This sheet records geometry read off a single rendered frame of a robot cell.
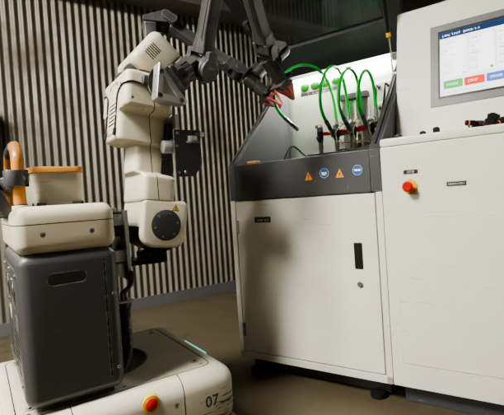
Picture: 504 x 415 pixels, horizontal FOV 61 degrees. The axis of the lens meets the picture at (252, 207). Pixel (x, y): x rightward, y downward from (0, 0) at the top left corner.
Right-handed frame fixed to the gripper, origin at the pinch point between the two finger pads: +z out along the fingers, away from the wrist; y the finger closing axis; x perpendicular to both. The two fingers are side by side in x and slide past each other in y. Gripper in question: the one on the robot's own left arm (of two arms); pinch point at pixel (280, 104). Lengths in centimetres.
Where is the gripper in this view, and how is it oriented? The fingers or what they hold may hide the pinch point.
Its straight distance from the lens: 198.7
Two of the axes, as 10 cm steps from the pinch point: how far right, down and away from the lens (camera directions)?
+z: 7.9, 6.1, 0.5
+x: -5.6, 7.6, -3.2
